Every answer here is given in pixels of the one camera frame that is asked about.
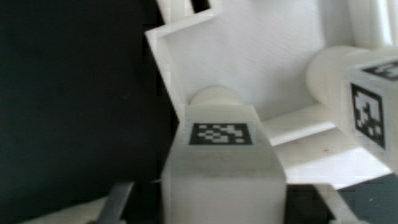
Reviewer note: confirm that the white chair leg with tag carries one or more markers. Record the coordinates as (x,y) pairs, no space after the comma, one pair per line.
(353,83)

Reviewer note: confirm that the white chair seat block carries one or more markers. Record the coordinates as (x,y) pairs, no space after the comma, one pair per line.
(242,46)

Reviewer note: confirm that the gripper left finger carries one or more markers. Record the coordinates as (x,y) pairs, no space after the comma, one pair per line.
(97,212)

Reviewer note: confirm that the white chair leg front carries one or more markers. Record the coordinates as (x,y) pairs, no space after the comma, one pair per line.
(223,178)

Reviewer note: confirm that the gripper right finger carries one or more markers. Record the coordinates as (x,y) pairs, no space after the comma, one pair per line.
(317,206)

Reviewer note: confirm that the white U-shaped fence frame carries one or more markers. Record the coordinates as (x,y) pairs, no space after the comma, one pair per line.
(374,17)

